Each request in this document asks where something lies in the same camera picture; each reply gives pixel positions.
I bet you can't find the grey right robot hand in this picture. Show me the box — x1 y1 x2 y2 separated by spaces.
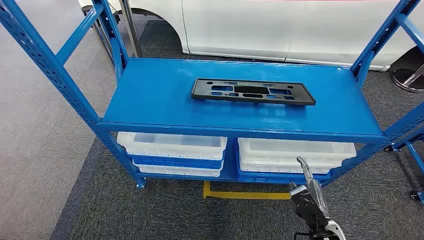
295 156 330 221

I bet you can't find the black plastic frame part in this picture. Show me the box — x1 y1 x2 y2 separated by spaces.
191 78 317 107

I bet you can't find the blue steel shelf rack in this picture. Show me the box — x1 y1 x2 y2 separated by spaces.
0 0 424 190
384 130 424 204

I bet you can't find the yellow floor tape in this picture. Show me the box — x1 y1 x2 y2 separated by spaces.
202 180 292 201

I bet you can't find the white car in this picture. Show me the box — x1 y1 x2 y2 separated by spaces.
77 0 424 72

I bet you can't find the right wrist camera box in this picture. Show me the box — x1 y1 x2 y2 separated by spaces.
288 182 327 233

